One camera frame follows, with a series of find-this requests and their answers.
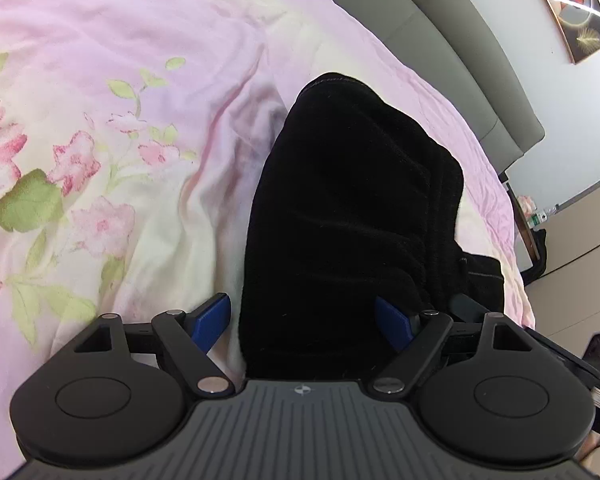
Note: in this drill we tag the grey upholstered headboard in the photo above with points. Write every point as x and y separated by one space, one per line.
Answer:
448 43

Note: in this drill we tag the pink floral bed quilt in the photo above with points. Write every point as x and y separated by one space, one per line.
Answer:
132 136

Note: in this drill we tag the wooden bedside table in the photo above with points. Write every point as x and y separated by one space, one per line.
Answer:
534 240

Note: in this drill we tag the black pants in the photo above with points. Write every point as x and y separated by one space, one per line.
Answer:
355 204

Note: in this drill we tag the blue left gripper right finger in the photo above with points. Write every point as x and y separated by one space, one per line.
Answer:
394 324

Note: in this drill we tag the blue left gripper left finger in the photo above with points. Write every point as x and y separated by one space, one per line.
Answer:
209 321

